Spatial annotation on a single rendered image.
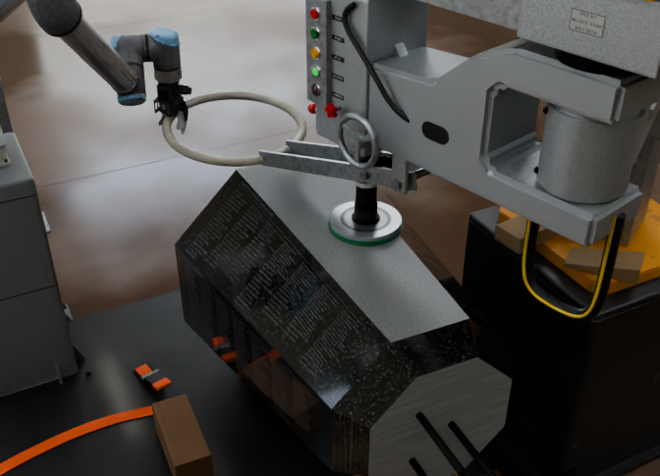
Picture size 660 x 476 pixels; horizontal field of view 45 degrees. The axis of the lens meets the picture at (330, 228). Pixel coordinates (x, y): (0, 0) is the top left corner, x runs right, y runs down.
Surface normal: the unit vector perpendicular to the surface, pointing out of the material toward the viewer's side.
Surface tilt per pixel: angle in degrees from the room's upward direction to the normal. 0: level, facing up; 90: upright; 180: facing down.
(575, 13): 90
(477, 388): 90
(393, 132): 90
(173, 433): 0
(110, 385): 0
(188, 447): 0
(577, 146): 90
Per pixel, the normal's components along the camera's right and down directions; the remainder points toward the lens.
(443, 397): 0.41, 0.49
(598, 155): -0.10, 0.54
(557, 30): -0.75, 0.36
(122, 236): 0.00, -0.84
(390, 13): 0.66, 0.40
